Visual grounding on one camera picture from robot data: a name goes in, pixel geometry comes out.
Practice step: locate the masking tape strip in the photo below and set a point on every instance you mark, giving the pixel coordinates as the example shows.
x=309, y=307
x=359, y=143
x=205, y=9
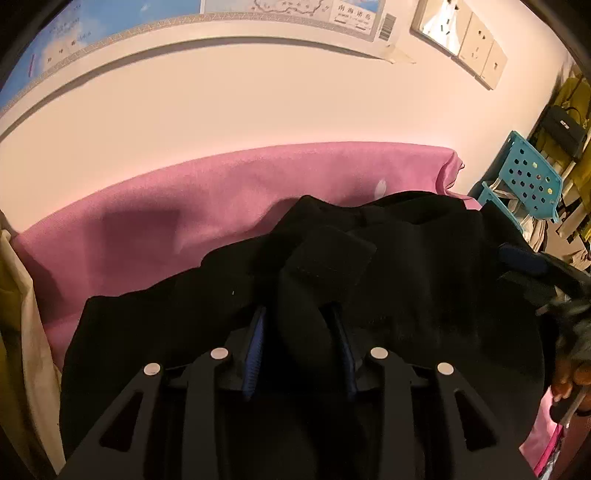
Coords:
x=399, y=55

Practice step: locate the black garment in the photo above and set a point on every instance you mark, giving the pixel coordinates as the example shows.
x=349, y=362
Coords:
x=415, y=277

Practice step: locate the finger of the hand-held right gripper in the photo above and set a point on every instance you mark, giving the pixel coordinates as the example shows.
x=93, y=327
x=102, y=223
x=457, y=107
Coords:
x=521, y=258
x=531, y=287

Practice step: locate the cream garment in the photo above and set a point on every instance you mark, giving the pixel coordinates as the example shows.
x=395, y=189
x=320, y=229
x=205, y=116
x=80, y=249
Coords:
x=32, y=346

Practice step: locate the person's right hand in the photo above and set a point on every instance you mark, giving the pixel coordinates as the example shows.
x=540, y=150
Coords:
x=565, y=383

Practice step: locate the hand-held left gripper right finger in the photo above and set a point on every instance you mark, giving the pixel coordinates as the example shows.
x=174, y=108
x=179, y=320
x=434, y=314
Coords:
x=347, y=364

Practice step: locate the olive yellow hanging garment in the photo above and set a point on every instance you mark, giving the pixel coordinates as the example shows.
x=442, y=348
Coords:
x=570, y=92

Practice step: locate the black handbag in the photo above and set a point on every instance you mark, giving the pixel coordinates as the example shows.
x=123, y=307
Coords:
x=565, y=131

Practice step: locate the white wall socket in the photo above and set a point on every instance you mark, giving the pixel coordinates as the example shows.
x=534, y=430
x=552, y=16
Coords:
x=441, y=25
x=475, y=41

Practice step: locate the pink daisy print bed sheet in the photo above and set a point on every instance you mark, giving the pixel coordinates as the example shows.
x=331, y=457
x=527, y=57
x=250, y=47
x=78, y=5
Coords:
x=184, y=194

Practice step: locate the colourful wall map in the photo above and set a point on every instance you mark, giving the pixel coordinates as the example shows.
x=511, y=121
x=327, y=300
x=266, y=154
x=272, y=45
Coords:
x=138, y=23

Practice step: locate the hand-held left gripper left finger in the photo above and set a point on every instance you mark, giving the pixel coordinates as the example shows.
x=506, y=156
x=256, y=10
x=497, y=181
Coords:
x=254, y=360

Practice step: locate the mustard brown garment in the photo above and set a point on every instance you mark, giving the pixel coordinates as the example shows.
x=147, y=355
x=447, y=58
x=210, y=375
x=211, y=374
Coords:
x=9, y=300

